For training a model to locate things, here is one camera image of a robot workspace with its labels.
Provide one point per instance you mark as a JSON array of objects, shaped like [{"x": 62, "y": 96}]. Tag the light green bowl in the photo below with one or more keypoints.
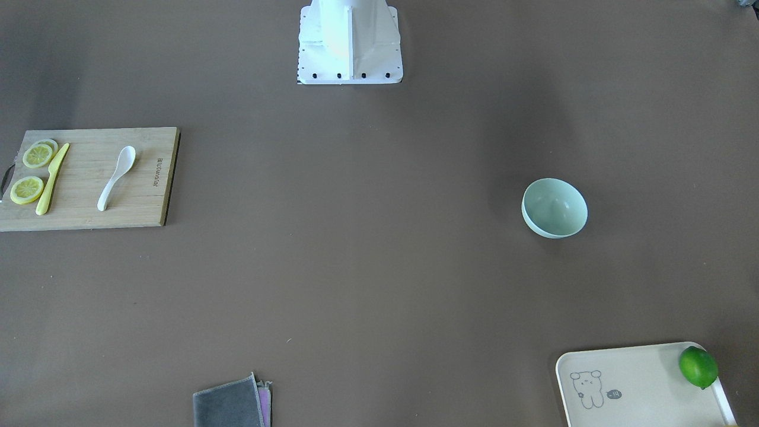
[{"x": 553, "y": 208}]

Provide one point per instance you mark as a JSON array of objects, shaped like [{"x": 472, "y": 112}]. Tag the white ceramic spoon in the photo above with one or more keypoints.
[{"x": 124, "y": 163}]

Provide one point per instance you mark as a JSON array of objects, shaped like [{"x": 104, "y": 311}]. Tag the grey folded cloth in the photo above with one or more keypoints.
[{"x": 246, "y": 402}]

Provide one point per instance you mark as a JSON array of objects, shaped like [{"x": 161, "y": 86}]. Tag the cream tray with bear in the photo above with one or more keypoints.
[{"x": 637, "y": 386}]

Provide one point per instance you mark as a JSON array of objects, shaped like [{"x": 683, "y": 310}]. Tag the yellow plastic knife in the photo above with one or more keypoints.
[{"x": 44, "y": 201}]

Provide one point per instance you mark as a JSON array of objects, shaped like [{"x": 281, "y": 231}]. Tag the upper lemon slice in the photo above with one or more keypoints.
[{"x": 38, "y": 155}]

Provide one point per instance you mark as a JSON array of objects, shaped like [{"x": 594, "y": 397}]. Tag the lemon slice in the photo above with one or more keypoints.
[
  {"x": 27, "y": 190},
  {"x": 38, "y": 155}
]

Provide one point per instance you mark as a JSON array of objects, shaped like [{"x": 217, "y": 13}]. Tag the lower lemon slice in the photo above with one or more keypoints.
[{"x": 27, "y": 190}]

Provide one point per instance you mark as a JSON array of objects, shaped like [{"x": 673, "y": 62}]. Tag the green lime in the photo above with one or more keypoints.
[{"x": 698, "y": 367}]

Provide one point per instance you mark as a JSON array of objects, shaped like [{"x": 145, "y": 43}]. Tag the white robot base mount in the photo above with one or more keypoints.
[{"x": 349, "y": 43}]

